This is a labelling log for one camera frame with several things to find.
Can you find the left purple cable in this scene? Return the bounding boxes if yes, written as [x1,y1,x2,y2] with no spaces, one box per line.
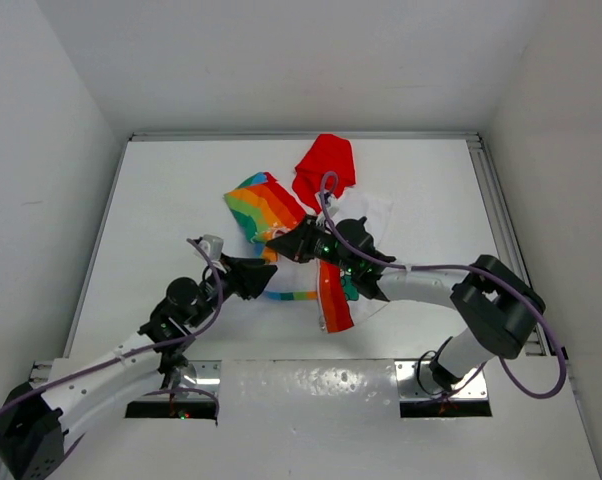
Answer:
[0,238,226,461]

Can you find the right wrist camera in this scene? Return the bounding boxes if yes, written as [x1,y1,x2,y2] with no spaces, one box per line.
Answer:
[319,192,340,215]

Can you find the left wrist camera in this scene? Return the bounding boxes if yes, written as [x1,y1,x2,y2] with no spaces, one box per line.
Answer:
[199,234,224,258]

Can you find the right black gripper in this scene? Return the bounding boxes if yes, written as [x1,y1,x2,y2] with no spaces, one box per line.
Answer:
[268,214,357,274]

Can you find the aluminium frame rail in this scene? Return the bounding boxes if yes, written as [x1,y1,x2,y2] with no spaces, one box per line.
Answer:
[129,130,545,326]

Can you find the rainbow white kids jacket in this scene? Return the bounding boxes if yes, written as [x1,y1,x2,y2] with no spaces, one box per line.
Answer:
[224,134,395,333]

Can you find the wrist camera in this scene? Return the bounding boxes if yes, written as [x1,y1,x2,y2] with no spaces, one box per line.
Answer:
[199,234,224,258]
[319,192,340,215]

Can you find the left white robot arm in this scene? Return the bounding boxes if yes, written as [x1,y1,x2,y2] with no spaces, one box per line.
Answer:
[0,255,277,479]

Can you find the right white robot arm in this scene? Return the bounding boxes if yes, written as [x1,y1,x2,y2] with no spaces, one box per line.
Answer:
[266,216,546,393]

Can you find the metal base plate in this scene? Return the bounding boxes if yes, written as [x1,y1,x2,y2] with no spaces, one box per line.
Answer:
[125,353,492,420]

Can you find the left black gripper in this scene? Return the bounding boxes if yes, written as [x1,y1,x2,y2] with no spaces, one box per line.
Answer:
[188,251,275,327]

